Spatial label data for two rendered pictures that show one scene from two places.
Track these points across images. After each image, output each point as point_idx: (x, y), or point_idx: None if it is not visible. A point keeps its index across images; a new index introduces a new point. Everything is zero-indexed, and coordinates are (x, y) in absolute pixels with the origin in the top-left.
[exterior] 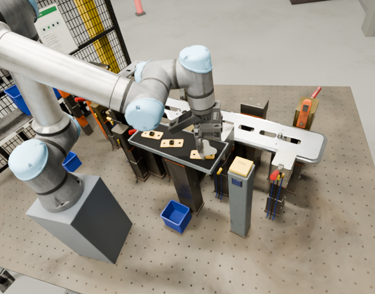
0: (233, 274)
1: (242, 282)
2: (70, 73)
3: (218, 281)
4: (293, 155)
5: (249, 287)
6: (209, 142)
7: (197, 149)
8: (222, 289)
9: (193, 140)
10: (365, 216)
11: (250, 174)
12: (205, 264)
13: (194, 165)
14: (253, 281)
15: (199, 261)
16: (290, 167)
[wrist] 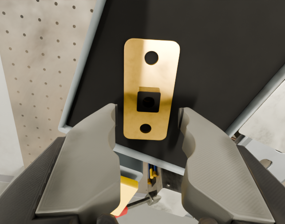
0: (68, 62)
1: (62, 71)
2: None
3: (54, 41)
4: (178, 213)
5: (59, 78)
6: (219, 120)
7: (26, 169)
8: (47, 47)
9: (252, 45)
10: (147, 181)
11: None
12: (71, 22)
13: (77, 66)
14: (66, 84)
15: (73, 11)
16: (152, 207)
